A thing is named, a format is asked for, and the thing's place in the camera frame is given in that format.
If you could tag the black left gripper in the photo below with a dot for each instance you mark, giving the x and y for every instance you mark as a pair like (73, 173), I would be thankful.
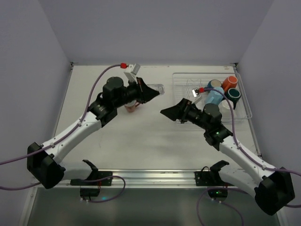
(140, 91)

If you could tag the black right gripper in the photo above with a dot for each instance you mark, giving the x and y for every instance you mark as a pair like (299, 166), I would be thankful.
(184, 111)

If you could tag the clear glass cup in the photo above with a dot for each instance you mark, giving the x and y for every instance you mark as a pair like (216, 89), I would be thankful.
(158, 87)

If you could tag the pink dotted ceramic mug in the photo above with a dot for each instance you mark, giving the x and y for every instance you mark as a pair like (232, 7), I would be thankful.
(131, 107)

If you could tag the light blue ceramic mug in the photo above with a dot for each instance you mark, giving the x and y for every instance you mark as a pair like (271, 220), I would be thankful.
(215, 97)

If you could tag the dark green ceramic mug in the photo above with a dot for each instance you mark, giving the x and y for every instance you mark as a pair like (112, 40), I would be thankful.
(233, 94)

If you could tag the orange ceramic mug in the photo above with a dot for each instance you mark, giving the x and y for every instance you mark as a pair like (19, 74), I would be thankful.
(229, 82)

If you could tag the white ceramic cup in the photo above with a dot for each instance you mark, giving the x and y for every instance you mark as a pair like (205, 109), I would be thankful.
(227, 106)

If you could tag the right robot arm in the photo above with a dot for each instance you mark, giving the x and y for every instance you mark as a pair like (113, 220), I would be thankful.
(272, 188)

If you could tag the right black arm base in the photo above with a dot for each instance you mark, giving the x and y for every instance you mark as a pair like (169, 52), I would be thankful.
(209, 176)

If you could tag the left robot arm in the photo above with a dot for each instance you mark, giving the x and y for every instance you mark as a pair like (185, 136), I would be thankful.
(45, 161)

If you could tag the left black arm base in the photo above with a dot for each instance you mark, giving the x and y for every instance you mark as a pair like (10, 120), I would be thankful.
(92, 177)

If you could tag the blue mug cream interior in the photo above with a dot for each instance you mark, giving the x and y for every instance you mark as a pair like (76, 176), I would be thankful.
(212, 84)

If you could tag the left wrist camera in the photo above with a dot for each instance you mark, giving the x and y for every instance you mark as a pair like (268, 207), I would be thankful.
(131, 72)

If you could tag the aluminium mounting rail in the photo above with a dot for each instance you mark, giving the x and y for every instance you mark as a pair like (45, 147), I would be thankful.
(148, 178)

